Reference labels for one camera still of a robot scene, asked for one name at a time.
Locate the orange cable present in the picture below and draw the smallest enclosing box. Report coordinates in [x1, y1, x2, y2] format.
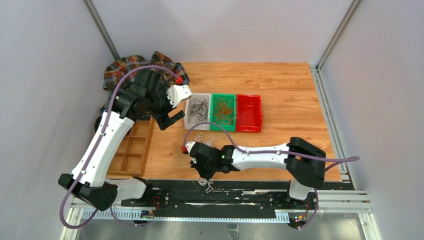
[211, 97, 235, 128]

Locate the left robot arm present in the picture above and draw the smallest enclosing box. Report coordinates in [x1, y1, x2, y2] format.
[58, 67, 192, 212]

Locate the plaid cloth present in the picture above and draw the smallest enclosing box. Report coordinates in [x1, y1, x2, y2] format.
[103, 51, 190, 91]

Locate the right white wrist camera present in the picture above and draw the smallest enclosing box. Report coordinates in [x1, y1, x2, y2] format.
[181, 141, 196, 155]

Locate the aluminium front rail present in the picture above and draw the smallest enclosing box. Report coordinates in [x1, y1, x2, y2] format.
[67, 190, 380, 240]

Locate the aluminium frame post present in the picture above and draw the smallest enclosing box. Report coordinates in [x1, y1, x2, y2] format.
[315, 0, 362, 72]
[82, 0, 121, 61]

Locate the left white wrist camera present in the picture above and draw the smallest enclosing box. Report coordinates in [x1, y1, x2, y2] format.
[166, 85, 192, 109]

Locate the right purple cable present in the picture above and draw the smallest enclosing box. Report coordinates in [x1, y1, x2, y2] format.
[180, 121, 361, 230]

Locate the wooden compartment tray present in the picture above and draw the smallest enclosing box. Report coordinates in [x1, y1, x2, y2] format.
[106, 117, 156, 178]

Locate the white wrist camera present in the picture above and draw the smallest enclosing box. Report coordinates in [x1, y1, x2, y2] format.
[181, 141, 196, 155]
[166, 85, 192, 109]

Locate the white plastic bin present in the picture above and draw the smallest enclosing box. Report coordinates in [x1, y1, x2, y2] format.
[184, 92, 212, 130]

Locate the right aluminium frame post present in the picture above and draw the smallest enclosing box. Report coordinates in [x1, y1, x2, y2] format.
[315, 0, 362, 72]

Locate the left aluminium frame post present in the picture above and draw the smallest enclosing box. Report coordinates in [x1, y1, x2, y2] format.
[82, 0, 121, 61]

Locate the black cable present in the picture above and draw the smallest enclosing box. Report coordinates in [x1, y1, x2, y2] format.
[186, 97, 210, 127]

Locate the red plastic bin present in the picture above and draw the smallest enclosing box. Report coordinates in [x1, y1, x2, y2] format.
[235, 94, 263, 133]

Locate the white cable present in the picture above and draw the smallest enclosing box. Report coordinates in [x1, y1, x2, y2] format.
[193, 133, 215, 148]
[197, 175, 215, 194]

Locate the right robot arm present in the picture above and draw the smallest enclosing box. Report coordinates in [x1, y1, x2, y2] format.
[182, 137, 326, 209]

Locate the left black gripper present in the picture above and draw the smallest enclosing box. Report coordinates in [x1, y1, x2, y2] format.
[146, 80, 186, 129]

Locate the dark fabric roll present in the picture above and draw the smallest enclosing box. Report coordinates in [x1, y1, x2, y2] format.
[94, 116, 102, 132]

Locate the green plastic bin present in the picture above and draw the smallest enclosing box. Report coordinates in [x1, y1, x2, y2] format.
[210, 93, 237, 132]

